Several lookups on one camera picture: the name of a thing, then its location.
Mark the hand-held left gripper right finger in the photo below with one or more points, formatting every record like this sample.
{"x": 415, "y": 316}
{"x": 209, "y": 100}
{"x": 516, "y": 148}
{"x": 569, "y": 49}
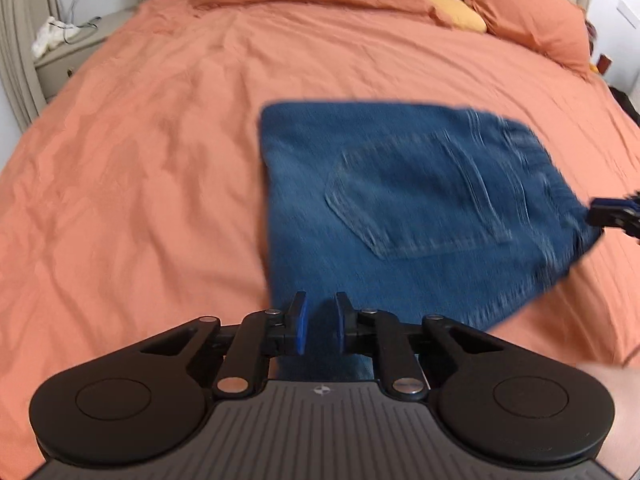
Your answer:
{"x": 340, "y": 329}

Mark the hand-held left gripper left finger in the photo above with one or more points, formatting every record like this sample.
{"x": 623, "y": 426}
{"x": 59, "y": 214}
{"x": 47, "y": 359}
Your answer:
{"x": 300, "y": 326}

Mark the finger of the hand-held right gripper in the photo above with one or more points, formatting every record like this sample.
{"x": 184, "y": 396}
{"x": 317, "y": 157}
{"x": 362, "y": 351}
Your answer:
{"x": 607, "y": 212}

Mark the blue denim pants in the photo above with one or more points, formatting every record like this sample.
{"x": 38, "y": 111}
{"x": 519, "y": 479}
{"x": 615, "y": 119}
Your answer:
{"x": 400, "y": 200}

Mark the dark bag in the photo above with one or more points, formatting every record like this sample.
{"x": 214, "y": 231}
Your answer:
{"x": 627, "y": 105}

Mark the small brown box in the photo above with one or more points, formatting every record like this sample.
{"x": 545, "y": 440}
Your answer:
{"x": 605, "y": 63}

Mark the orange duvet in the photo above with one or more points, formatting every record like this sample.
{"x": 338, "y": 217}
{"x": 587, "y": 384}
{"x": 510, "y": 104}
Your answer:
{"x": 150, "y": 185}

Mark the orange pillow with shiny patch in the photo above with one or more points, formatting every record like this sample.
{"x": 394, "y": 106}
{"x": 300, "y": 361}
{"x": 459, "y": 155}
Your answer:
{"x": 530, "y": 10}

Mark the yellow pillow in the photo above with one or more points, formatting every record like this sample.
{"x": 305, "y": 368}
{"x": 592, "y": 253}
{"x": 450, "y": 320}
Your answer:
{"x": 457, "y": 12}

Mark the beige nightstand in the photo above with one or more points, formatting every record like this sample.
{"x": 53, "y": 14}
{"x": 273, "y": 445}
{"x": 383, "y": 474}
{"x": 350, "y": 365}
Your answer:
{"x": 70, "y": 67}

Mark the white crumpled cloth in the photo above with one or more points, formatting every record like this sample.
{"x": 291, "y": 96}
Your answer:
{"x": 47, "y": 37}

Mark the beige pleated curtain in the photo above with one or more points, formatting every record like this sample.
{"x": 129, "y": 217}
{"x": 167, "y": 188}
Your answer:
{"x": 20, "y": 50}

